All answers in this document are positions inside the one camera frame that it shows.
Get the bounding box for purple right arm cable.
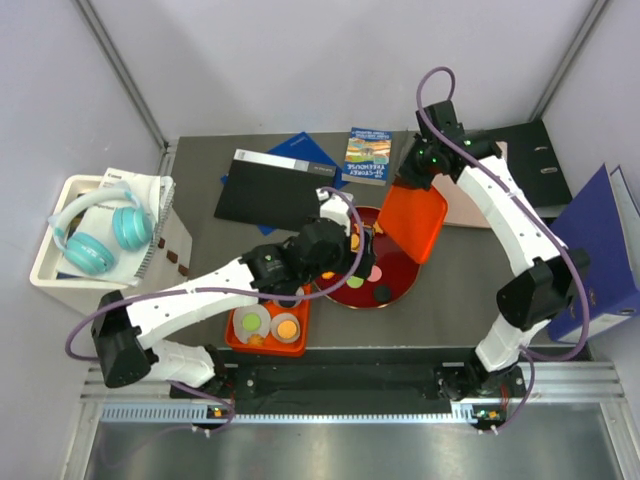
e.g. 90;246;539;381
416;67;591;436

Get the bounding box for green macaron bottom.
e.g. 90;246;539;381
346;276;365;289

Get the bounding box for white paper cup top-right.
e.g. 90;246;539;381
273;296;302;309

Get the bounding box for green macaron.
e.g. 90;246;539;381
241;313;262;332
346;276;365;289

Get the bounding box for pink macaron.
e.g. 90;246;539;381
368;265;382;283

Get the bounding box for white paper cup bottom-left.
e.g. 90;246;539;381
232;304;271;345

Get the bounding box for colourful paperback book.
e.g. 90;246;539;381
341;127;392;186

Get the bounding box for white spiral manual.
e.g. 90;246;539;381
48;167;175;286

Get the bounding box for teal headphones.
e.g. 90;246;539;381
48;181;154;276

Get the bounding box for white storage bin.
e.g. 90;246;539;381
30;175;192;315

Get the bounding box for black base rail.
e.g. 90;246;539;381
200;347;526;414

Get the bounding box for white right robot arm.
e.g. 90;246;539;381
398;100;590;396

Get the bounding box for grey cable duct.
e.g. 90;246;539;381
100;403;498;425

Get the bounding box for blue ring binder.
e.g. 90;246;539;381
551;166;639;338

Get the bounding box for white paper cup bottom-right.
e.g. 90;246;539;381
270;313;301;344

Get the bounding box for black notebook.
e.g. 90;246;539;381
213;148;339;232

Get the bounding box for orange box lid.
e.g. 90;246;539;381
377;184;448;264

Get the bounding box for black cookie bottom-right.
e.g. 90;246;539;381
374;285;392;304

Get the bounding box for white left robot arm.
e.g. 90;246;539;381
90;187;374;397

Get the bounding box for orange cookie box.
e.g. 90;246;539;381
225;300;311;357

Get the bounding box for orange swirl cookie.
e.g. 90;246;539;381
247;334;265;348

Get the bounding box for blue booklet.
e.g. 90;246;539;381
219;131;351;236

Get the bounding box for pink folder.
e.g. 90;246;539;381
432;140;510;229

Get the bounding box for black ring binder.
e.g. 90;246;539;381
486;120;572;225

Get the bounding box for red round tray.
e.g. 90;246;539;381
328;206;421;309

